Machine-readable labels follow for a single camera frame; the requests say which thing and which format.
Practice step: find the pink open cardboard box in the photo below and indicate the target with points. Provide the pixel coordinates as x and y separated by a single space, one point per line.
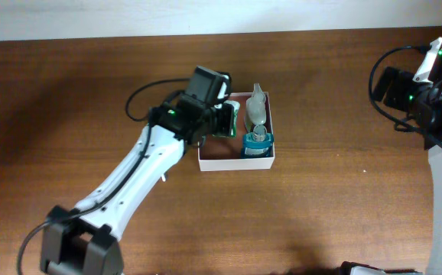
225 153

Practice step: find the clear green-label sanitizer bottle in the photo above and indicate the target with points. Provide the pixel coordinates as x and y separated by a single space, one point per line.
255 110

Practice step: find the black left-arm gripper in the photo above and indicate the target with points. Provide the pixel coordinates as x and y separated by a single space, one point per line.
224 126

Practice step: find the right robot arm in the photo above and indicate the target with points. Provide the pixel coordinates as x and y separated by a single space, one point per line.
428 124

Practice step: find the green white soap box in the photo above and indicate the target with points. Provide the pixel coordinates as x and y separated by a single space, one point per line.
226 119

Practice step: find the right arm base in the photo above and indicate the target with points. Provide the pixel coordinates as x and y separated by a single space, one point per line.
353 268

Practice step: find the blue mouthwash bottle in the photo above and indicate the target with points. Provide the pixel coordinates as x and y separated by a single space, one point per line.
257 143

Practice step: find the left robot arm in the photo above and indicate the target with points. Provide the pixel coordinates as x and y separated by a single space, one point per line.
85 240

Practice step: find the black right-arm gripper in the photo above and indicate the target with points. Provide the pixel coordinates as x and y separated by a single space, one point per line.
401 80

